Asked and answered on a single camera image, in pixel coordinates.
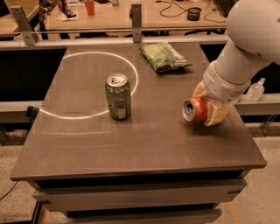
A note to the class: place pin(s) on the middle metal bracket post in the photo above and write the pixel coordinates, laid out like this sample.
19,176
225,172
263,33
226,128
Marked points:
136,17

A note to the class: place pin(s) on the metal bracket post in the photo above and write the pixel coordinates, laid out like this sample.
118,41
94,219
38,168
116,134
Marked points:
136,17
29,35

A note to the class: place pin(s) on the left metal bracket post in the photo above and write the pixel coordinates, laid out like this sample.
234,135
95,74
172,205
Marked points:
29,35

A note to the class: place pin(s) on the black mesh cup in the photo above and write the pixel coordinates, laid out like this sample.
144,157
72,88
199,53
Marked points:
193,13

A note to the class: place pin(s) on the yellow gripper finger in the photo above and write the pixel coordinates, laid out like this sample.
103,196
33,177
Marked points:
200,91
216,112

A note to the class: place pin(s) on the red coke can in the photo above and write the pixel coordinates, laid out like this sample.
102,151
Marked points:
195,109

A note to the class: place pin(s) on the orange plastic cup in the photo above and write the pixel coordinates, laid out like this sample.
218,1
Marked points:
90,7

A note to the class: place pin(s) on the green soda can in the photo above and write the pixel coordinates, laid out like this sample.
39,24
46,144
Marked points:
118,96

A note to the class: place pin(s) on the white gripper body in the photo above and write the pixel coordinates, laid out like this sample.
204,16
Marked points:
222,85

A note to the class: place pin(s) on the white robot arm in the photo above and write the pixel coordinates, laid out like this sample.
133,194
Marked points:
253,27

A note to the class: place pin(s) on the green chip bag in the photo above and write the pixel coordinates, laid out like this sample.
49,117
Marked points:
163,57

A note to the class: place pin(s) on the clear sanitizer bottle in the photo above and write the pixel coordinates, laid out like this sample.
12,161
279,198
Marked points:
255,91

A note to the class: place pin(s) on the black keyboard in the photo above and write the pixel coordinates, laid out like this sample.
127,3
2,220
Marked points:
225,6

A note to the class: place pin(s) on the grey drawer cabinet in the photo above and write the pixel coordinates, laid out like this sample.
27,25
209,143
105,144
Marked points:
139,198

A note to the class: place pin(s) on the green bottle beside table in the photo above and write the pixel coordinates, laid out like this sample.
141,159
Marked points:
32,112

